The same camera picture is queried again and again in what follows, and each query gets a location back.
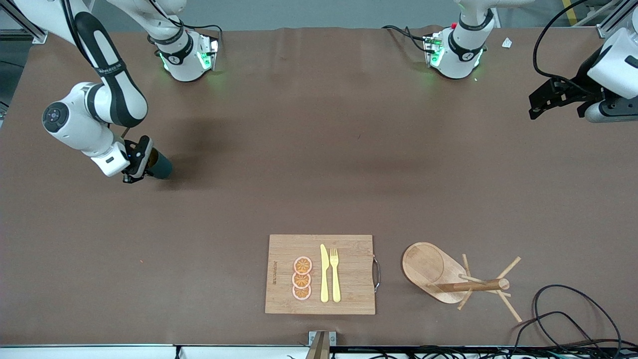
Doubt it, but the teal ribbed cup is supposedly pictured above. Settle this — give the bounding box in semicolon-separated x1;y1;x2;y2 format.
145;148;174;180

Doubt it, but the brown table mat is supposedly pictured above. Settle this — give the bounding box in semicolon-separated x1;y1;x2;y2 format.
0;26;638;348

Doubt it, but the wooden mug tree stand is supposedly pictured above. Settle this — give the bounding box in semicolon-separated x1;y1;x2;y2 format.
402;242;523;323

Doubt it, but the yellow plastic knife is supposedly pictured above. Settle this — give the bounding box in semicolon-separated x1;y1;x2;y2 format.
320;244;330;303

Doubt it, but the yellow plastic fork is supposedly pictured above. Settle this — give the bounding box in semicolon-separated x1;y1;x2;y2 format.
329;248;342;303

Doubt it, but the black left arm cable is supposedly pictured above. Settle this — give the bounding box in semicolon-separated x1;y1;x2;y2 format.
533;0;591;84

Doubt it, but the aluminium frame profile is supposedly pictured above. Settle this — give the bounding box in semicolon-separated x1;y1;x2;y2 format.
0;0;50;44
573;0;638;38

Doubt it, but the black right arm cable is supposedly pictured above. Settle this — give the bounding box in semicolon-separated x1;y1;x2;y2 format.
150;0;224;38

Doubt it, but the black arm base cable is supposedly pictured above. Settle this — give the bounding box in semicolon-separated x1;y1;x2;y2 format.
382;25;430;53

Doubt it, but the black looped cable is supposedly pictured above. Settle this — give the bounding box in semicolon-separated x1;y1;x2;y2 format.
532;284;624;352
508;310;601;359

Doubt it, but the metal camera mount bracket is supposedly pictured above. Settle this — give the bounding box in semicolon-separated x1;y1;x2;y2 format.
308;331;337;359

